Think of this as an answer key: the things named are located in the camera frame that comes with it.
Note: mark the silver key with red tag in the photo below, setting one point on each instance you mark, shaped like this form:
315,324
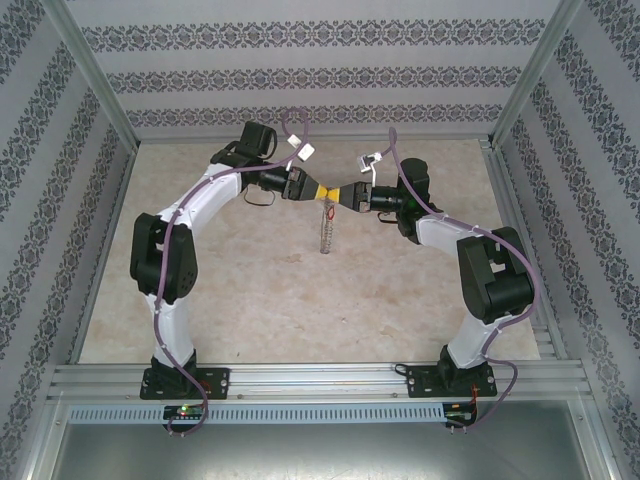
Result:
330,214

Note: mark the large metal keyring with rings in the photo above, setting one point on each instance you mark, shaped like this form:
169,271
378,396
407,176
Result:
327,235

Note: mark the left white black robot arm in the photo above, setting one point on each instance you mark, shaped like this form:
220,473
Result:
175,330

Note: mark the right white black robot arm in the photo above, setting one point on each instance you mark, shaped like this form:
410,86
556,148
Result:
495,280

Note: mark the grey metal panel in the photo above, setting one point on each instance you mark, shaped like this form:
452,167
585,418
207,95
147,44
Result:
320,455

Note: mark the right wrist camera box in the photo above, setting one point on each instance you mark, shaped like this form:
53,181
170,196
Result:
363,164

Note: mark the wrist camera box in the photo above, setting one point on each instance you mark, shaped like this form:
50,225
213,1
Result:
363,164
306,152

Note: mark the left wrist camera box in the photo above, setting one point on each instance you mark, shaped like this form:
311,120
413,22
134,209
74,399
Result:
306,152

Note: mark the aluminium frame crossbar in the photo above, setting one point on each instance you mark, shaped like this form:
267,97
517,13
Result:
310,138

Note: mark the wide aluminium side rail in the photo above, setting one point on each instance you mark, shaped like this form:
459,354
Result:
510,200

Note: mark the aluminium frame post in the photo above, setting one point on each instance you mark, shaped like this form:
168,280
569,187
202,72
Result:
94,75
530,75

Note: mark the narrow aluminium side rail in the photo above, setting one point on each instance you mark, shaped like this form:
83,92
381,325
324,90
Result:
106,240

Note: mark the aluminium mounting rail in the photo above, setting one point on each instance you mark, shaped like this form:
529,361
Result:
315,382

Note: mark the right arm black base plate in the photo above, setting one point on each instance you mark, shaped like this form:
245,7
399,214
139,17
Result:
420,382

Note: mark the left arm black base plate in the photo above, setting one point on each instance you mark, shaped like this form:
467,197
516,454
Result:
215,382

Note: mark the aluminium frame bar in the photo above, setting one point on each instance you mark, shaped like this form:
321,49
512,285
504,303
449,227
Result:
595,440
42,440

